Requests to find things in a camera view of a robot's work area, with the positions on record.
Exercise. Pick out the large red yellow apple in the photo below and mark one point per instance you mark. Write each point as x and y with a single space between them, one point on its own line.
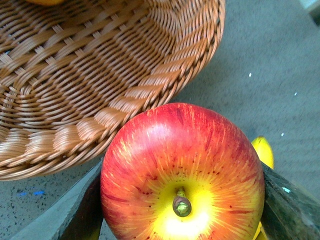
182 172

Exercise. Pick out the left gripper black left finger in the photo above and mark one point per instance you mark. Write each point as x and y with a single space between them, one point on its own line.
77 215

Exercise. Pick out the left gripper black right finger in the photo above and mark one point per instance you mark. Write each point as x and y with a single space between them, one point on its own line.
290 212

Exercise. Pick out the left brown wicker basket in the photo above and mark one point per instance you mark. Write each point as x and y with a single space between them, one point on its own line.
73 74

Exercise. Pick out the yellow banana with brown tip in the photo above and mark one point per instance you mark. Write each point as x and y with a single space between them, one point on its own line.
264 151

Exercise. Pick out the yellow banana curved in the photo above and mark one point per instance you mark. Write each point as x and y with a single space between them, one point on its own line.
260 233

